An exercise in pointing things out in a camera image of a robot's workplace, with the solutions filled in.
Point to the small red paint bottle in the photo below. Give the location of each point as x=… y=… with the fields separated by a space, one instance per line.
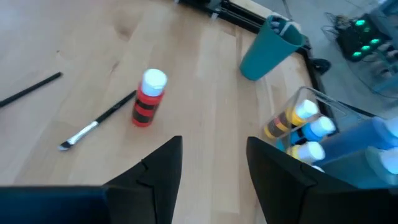
x=147 y=105

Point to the teal green plastic cup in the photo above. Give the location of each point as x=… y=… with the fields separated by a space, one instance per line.
x=264 y=59

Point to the large slate grey paint bottle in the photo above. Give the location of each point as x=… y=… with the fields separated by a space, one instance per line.
x=367 y=169

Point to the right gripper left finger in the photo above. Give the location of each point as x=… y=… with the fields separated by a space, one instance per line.
x=93 y=205

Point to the clear plastic bin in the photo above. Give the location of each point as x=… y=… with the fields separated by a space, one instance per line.
x=308 y=93

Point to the small blue paint bottle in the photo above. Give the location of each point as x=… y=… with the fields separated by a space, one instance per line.
x=314 y=130

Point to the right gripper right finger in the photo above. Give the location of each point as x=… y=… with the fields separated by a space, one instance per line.
x=311 y=205

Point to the black device green lights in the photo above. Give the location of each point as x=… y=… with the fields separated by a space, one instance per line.
x=360 y=37

